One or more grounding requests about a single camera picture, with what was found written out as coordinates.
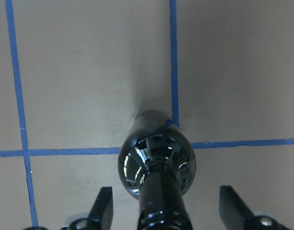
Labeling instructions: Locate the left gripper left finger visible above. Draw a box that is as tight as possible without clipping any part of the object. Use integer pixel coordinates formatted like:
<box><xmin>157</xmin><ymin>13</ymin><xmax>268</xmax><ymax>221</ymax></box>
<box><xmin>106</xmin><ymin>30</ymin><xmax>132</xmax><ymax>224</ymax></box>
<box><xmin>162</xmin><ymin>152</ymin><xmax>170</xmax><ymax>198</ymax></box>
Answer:
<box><xmin>88</xmin><ymin>187</ymin><xmax>113</xmax><ymax>230</ymax></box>

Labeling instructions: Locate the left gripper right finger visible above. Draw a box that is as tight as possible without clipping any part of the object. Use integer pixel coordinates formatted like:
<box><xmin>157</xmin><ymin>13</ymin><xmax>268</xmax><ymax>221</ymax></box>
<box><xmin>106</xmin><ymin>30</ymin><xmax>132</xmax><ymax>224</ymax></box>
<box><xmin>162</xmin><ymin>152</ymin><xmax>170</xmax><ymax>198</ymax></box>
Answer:
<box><xmin>219</xmin><ymin>185</ymin><xmax>254</xmax><ymax>230</ymax></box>

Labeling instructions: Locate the black wine bottle being moved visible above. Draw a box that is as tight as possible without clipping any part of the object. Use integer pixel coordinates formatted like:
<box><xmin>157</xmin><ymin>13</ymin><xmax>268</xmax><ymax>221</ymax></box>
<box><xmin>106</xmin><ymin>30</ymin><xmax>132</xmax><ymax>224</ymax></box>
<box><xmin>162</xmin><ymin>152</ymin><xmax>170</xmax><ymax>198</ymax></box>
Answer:
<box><xmin>118</xmin><ymin>110</ymin><xmax>196</xmax><ymax>230</ymax></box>

